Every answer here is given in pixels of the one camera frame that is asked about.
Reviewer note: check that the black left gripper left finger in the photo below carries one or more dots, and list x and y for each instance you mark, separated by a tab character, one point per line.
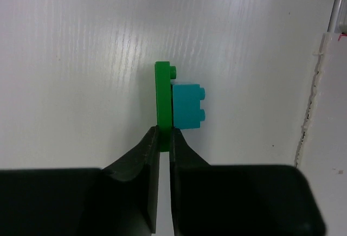
120	199

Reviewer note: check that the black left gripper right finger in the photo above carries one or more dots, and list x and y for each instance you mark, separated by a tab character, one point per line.
238	199

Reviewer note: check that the small teal lego brick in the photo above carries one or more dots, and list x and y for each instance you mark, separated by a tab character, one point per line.
186	105

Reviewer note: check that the green lego plate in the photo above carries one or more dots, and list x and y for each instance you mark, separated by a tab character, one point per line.
164	74

